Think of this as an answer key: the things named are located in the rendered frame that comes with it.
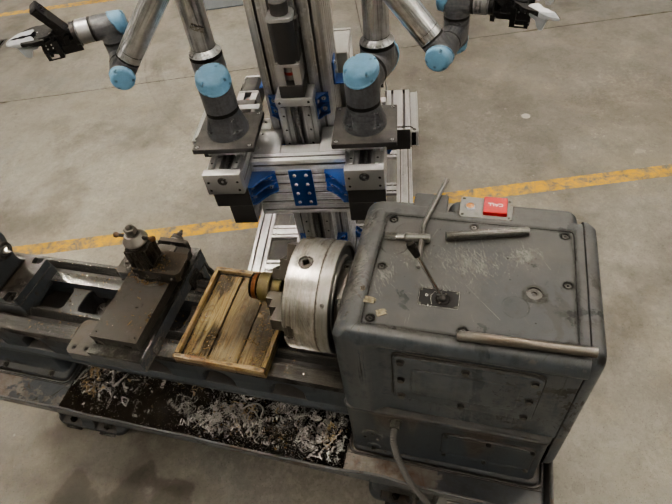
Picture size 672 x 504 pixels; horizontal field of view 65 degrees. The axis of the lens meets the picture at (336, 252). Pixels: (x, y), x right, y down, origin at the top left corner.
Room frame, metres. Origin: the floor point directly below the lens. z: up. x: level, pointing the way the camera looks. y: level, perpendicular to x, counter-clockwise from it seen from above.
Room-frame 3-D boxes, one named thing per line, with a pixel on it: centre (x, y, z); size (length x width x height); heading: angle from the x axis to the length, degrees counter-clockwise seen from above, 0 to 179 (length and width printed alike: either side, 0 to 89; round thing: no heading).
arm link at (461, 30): (1.51, -0.46, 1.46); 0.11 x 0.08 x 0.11; 147
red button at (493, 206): (0.96, -0.43, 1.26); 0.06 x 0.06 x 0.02; 69
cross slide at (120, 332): (1.15, 0.64, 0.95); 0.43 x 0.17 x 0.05; 159
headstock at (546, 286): (0.78, -0.31, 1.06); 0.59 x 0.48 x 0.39; 69
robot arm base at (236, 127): (1.65, 0.31, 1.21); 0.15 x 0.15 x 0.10
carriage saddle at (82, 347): (1.15, 0.68, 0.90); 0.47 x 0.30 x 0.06; 159
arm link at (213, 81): (1.66, 0.31, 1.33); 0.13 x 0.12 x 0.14; 10
